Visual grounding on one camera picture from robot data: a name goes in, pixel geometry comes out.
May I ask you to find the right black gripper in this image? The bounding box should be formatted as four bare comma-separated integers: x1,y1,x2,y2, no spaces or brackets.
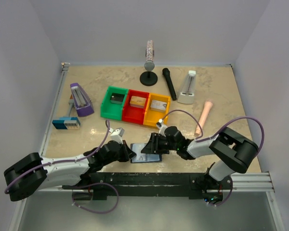
141,132,179,154

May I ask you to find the blue leather card holder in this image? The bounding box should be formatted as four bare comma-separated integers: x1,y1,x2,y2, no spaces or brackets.
131,143,162,164

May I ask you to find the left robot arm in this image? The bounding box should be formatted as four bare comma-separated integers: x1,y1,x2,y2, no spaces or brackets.
4,141,136,202

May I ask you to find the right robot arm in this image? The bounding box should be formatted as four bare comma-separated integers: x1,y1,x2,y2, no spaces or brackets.
141,126,260,189

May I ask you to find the silver card stack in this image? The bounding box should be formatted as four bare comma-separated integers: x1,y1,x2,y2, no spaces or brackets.
150,100,168,113

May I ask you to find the orange card stack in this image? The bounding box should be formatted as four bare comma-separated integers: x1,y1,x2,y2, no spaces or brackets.
130,96,146,109

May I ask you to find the black card stack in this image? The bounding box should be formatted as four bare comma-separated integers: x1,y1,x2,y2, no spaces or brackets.
110,93,125,104

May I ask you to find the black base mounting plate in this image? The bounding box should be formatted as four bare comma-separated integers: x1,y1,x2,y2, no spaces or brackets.
62,171,233,201

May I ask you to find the yellow plastic bin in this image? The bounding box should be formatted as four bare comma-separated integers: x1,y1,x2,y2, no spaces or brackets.
143,93,171,128

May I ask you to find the red plastic bin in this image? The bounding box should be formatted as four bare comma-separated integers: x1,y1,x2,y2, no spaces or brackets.
121,90,149,125

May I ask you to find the green plastic bin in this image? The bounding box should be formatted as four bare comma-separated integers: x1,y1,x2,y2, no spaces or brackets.
100,86,128,121

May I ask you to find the purple metronome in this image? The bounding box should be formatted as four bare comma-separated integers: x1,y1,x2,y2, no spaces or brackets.
70,83,94,117

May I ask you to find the white metronome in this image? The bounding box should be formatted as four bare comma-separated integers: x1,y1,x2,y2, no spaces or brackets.
177,70,197,104

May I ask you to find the blue grey block toy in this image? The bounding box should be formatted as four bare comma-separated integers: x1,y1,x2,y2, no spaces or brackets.
52,94,81,131

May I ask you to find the black round microphone stand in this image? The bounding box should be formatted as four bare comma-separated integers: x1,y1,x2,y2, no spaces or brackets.
140,71,158,86

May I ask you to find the pink microphone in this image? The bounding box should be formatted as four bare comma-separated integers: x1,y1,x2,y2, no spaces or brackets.
195,101,213,137

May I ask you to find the black microphone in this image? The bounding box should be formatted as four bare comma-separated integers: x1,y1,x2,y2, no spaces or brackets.
162,68,177,101

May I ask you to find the glitter microphone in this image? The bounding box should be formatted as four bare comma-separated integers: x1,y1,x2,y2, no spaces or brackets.
144,40,155,71

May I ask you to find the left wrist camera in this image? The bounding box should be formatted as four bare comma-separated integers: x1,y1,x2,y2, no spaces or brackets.
110,128,125,142

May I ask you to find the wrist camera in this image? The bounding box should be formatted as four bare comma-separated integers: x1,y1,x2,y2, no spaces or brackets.
156,119,168,136
110,128,125,142

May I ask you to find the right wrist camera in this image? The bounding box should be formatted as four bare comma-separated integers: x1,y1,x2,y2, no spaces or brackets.
156,119,168,136

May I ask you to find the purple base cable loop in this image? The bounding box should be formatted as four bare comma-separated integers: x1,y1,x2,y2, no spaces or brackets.
71,182,120,215

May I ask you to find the aluminium frame rail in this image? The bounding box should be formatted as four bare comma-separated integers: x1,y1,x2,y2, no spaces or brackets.
39,63,70,156

